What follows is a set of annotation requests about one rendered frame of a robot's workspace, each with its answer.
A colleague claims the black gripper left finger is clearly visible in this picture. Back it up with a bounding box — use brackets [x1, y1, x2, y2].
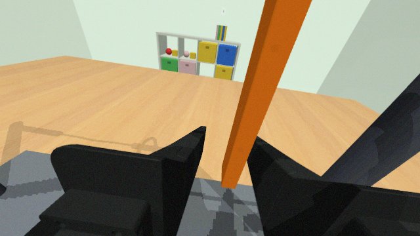
[51, 126, 206, 236]

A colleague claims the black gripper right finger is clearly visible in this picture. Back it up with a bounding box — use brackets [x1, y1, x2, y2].
[247, 136, 420, 236]

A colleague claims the orange handle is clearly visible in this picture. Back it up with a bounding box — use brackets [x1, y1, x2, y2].
[221, 0, 312, 189]

